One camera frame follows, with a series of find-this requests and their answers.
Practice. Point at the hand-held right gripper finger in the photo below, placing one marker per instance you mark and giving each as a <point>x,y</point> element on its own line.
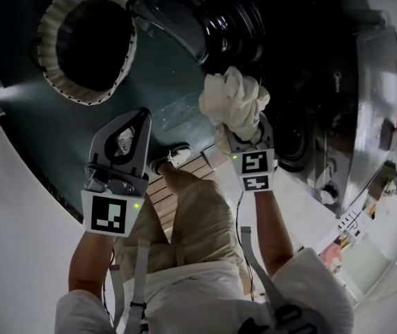
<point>235,146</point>
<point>267,137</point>

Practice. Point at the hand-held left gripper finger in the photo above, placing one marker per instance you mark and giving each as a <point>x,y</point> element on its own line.
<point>97,148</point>
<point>142,155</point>

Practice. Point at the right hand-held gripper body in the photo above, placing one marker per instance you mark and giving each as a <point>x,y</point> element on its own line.
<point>254,165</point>

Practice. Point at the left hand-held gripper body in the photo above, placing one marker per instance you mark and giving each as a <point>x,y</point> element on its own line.
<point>109,214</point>

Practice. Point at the cream white clothes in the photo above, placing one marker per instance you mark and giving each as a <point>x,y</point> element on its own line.
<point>233,96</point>

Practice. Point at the grey washing machine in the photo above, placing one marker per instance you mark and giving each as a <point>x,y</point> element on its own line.
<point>369,99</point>

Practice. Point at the white woven laundry basket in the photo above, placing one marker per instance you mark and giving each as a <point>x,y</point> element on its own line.
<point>50,23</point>

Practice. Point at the person's left forearm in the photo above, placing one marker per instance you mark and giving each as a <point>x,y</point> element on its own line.
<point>90,263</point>

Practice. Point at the person's right forearm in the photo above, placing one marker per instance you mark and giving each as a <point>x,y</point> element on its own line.
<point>271,231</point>

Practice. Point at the white sneaker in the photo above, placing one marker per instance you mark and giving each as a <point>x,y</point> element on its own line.
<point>177,155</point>
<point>123,141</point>

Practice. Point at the person's beige trousers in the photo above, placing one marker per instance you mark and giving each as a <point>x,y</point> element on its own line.
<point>198,214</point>

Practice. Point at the white printed paper sheet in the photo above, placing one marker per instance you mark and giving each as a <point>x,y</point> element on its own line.
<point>353,224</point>

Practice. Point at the person's white shirt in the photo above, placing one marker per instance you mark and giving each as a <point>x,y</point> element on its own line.
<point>202,301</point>

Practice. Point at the round glass washer door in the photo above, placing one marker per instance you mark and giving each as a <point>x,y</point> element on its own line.
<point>184,23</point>

